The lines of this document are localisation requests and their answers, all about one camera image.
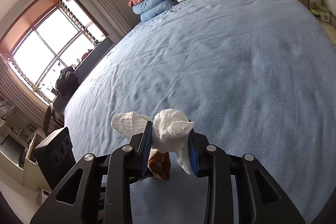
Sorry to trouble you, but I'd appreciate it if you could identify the dark desk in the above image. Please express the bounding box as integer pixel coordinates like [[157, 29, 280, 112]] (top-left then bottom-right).
[[54, 38, 114, 114]]

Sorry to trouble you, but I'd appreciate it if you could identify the black bag on sill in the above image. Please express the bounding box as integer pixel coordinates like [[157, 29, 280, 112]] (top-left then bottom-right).
[[55, 65, 79, 96]]

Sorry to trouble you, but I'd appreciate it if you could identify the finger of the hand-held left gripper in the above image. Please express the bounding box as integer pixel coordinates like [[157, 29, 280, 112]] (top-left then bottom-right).
[[136, 173, 157, 183]]

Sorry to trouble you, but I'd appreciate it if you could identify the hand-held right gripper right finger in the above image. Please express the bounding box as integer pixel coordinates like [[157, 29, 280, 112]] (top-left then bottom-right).
[[188, 129, 306, 224]]

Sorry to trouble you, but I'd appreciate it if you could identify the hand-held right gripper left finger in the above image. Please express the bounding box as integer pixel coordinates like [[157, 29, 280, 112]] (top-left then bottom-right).
[[30, 121, 154, 224]]

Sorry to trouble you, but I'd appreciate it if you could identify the black chair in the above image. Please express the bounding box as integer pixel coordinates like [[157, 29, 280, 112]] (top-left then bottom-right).
[[43, 103, 57, 136]]

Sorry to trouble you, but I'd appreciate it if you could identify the blue bed sheet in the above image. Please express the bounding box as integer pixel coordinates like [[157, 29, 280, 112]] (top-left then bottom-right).
[[63, 0, 336, 224]]

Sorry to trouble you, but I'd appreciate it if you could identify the plain blue pillow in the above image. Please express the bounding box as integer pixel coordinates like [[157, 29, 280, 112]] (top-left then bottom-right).
[[133, 0, 175, 22]]

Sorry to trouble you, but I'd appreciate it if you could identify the white shelving unit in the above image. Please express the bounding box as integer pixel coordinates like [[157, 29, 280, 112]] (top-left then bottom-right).
[[0, 98, 50, 188]]

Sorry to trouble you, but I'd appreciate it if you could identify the white tissue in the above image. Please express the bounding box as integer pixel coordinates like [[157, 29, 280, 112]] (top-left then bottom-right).
[[111, 109, 195, 175]]

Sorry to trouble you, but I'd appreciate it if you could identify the brown sock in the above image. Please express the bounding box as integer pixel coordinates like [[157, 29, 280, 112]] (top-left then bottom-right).
[[147, 149, 172, 182]]

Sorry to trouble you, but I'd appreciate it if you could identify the wood-framed window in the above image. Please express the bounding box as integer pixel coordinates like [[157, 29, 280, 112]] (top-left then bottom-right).
[[0, 0, 109, 104]]

